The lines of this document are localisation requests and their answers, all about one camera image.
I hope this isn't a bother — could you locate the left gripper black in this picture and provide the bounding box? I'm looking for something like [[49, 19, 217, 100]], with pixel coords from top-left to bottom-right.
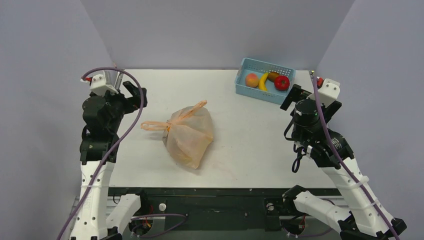
[[97, 81, 147, 133]]

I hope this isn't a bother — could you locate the orange plastic bag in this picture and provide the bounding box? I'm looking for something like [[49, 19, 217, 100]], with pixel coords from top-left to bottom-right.
[[140, 100, 214, 169]]

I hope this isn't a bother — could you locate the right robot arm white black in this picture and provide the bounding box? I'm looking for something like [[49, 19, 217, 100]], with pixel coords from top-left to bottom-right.
[[281, 83, 407, 240]]

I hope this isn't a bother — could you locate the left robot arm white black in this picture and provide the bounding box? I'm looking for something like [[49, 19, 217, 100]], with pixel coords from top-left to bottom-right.
[[69, 81, 147, 240]]

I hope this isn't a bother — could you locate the fake red tomato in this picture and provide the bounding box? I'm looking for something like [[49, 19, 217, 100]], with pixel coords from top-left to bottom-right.
[[274, 75, 290, 92]]

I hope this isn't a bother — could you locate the fake brown kiwi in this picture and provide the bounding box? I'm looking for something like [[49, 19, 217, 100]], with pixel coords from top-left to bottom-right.
[[267, 71, 280, 82]]

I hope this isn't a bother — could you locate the fake yellow banana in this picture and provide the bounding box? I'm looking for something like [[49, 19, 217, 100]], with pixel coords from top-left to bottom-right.
[[258, 72, 269, 92]]

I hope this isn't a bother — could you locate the fake peach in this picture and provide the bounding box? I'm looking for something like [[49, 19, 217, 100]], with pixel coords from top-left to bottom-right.
[[244, 73, 260, 88]]

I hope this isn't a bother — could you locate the light blue plastic basket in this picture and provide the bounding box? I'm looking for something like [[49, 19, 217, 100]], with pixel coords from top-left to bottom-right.
[[234, 57, 296, 105]]

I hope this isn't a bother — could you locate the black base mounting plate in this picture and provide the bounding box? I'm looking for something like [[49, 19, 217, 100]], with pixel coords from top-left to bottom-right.
[[108, 187, 306, 239]]

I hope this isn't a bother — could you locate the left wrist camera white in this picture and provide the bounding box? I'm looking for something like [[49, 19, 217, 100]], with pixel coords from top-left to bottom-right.
[[80, 70, 123, 96]]

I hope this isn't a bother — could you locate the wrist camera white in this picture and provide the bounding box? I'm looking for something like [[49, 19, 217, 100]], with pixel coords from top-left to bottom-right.
[[80, 70, 123, 96], [317, 78, 341, 108]]

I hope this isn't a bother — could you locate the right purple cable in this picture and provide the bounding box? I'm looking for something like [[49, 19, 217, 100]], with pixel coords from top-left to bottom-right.
[[310, 71, 402, 240]]

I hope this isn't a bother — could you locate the purple cable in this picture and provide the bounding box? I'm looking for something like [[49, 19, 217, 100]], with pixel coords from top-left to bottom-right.
[[310, 71, 402, 240], [56, 67, 146, 240]]

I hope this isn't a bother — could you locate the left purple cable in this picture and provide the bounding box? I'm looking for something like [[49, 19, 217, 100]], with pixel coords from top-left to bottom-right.
[[56, 67, 146, 240]]

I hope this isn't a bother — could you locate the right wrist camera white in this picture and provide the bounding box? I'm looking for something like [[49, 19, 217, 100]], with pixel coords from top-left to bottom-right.
[[317, 78, 341, 108]]

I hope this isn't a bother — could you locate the aluminium rail frame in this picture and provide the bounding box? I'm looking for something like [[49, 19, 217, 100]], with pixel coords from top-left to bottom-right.
[[67, 187, 340, 240]]

